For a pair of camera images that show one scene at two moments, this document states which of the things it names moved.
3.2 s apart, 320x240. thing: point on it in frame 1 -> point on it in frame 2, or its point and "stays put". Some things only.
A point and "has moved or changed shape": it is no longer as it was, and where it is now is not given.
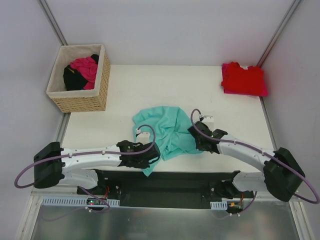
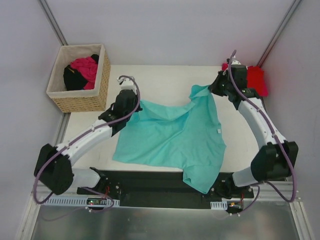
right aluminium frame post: [278, 33] stays put
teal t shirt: [171, 126] has moved or changed shape
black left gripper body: [152, 152] -> [136, 108]
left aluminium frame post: [50, 16] stays put
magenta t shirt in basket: [89, 67] stays put
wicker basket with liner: [82, 100] stays put
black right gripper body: [196, 133] -> [216, 87]
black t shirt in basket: [74, 80] stays put
